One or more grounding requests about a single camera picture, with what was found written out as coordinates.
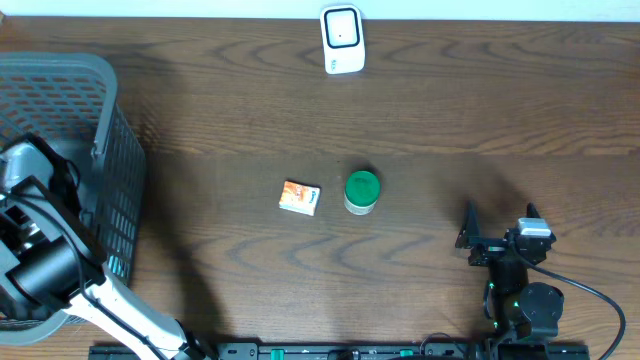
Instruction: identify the green lid jar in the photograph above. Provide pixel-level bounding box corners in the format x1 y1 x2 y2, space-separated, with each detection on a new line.
344 170 381 216

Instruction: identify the black right camera cable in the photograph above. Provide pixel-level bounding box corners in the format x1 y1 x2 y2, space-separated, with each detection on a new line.
509 234 627 360

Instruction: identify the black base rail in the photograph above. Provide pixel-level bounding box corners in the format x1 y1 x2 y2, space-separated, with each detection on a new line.
89 341 591 360

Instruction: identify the white barcode scanner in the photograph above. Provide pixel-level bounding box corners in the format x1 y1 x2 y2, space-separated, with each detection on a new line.
320 5 366 75

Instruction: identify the grey plastic mesh basket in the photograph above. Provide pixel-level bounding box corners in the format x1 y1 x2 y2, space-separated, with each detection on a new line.
1 52 146 346

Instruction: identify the orange small box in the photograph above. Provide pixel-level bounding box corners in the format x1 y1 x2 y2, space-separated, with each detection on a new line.
279 181 321 216

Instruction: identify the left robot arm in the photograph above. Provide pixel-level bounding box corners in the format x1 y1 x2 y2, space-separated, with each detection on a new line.
1 133 218 359

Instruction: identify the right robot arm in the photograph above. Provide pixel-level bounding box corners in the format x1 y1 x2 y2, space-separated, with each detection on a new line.
455 204 564 359

